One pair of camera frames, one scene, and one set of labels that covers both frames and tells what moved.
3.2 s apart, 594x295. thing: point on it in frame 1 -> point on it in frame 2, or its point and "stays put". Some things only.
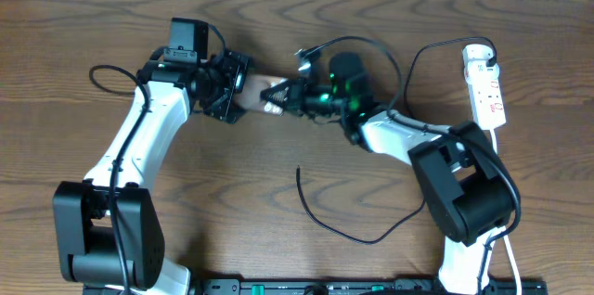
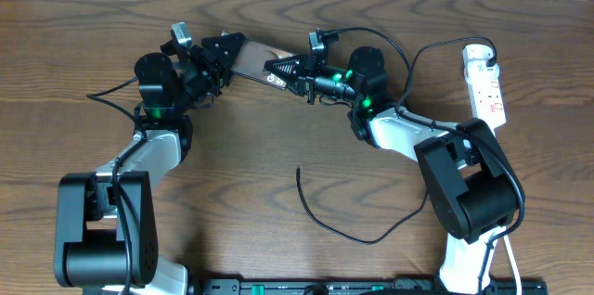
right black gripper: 295,94 -> 303,81
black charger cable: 390,233 stays put
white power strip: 484,86 stays put
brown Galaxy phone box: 249,96 -> 251,63
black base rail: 537,286 stays put
